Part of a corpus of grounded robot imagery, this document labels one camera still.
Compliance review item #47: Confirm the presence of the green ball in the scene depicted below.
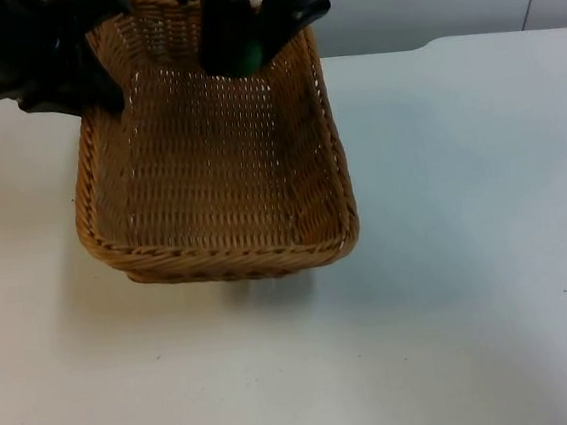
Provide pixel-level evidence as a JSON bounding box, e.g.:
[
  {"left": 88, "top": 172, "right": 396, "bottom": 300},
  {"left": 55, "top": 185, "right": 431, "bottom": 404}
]
[{"left": 232, "top": 37, "right": 267, "bottom": 76}]

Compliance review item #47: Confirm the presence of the pale brown wicker basket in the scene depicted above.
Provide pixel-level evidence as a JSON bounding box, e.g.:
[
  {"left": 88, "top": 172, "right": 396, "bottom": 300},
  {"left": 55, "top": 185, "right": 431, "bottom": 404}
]
[{"left": 54, "top": 0, "right": 365, "bottom": 297}]

